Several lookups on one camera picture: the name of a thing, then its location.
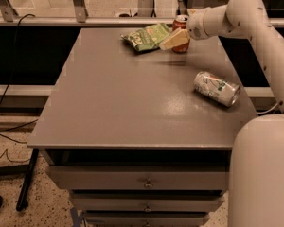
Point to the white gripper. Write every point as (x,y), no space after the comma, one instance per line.
(196,26)

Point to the red coke can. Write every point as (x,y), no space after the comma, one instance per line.
(180,22)

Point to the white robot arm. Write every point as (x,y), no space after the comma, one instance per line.
(256,173)

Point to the green jalapeno chip bag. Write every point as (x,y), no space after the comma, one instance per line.
(147,38)

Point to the silver soda can lying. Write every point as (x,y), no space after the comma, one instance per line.
(220,90)

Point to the grey drawer cabinet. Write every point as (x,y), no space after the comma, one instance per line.
(114,107)

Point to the top grey drawer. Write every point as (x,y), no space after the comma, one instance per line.
(136,178)

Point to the grey drawer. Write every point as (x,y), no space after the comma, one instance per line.
(139,219)
(136,178)
(149,201)

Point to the middle grey drawer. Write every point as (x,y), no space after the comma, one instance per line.
(149,201)

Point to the bottom grey drawer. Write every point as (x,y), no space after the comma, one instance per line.
(139,219)

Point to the black metal stand leg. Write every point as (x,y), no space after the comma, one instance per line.
(25,169)

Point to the metal railing frame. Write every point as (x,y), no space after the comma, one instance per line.
(87,13)

